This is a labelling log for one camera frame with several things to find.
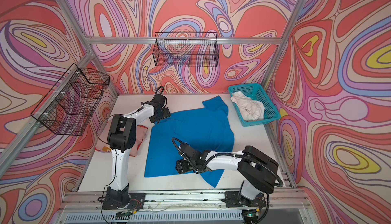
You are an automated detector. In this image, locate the aluminium left diagonal frame bar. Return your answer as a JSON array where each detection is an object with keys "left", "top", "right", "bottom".
[{"left": 1, "top": 51, "right": 93, "bottom": 178}]

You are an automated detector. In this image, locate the aluminium right frame post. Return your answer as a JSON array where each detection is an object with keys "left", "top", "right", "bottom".
[{"left": 261, "top": 0, "right": 307, "bottom": 91}]

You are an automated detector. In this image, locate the white crumpled t shirt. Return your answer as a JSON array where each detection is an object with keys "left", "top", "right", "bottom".
[{"left": 231, "top": 91, "right": 265, "bottom": 121}]

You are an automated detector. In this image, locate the teal plastic basket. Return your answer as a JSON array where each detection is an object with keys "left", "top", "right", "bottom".
[{"left": 228, "top": 83, "right": 281, "bottom": 127}]

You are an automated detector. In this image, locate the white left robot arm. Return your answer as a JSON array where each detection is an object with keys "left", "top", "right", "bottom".
[{"left": 99, "top": 86, "right": 171, "bottom": 210}]

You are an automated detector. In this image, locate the black wire basket wall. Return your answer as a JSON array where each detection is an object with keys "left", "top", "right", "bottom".
[
  {"left": 152, "top": 31, "right": 220, "bottom": 67},
  {"left": 31, "top": 63, "right": 110, "bottom": 136}
]

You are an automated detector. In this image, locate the aluminium corner frame post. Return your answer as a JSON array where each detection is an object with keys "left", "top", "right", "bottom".
[{"left": 45, "top": 0, "right": 120, "bottom": 98}]

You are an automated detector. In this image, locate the aluminium horizontal frame bar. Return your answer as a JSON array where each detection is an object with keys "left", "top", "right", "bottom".
[{"left": 85, "top": 36, "right": 283, "bottom": 45}]

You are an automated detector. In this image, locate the black wire basket left wall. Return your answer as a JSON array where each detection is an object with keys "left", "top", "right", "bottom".
[{"left": 31, "top": 63, "right": 110, "bottom": 136}]

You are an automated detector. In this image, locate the pink folded t shirt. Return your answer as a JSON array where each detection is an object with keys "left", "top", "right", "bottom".
[{"left": 95, "top": 125, "right": 148, "bottom": 157}]

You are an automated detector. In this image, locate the black wire basket back wall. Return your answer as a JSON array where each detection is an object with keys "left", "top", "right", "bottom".
[{"left": 152, "top": 31, "right": 220, "bottom": 67}]

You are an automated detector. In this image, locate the blue t shirt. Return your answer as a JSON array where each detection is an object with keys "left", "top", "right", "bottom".
[{"left": 144, "top": 96, "right": 234, "bottom": 178}]

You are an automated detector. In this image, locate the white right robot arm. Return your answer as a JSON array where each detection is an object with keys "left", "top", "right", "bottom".
[{"left": 172, "top": 138, "right": 284, "bottom": 209}]

